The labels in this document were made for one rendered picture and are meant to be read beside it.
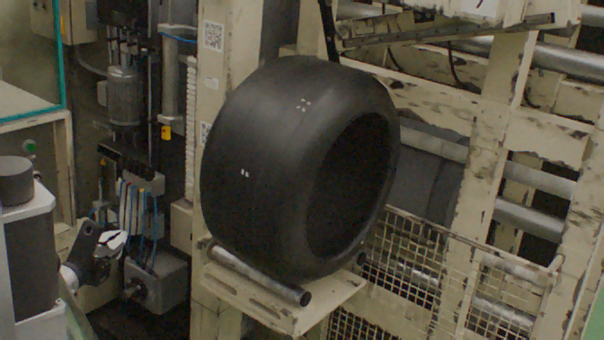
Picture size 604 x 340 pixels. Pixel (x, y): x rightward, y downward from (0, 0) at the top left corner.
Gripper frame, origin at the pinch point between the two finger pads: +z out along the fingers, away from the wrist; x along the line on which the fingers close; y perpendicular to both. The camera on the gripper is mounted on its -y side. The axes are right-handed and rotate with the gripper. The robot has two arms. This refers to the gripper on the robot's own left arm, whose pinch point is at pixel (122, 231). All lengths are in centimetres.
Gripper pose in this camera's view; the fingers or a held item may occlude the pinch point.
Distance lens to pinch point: 164.6
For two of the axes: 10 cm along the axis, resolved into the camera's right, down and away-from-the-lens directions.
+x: 9.0, 3.6, -2.4
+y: -2.2, 8.6, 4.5
